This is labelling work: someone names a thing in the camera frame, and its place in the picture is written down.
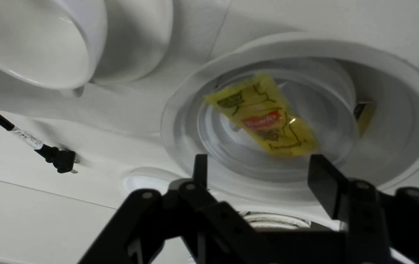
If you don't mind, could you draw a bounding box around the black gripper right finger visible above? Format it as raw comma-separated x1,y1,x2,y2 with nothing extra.
308,152,419,264

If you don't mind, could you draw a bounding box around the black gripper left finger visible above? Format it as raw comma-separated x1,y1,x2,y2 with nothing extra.
79,152,270,264

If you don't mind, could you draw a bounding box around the small translucent white cup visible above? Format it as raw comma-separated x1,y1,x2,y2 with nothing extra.
196,63,361,183

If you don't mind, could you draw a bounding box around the white bowl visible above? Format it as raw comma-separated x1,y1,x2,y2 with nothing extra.
161,32,419,202

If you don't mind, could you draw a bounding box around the small yellow black packet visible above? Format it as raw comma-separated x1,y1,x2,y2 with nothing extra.
353,100,378,138

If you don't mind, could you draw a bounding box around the yellow sauce packet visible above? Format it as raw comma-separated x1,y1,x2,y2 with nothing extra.
204,72,320,158

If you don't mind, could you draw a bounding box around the printed paper cup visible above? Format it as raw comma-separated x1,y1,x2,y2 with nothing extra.
0,0,109,91

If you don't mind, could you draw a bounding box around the black cable connector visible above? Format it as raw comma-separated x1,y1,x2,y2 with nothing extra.
0,104,79,174

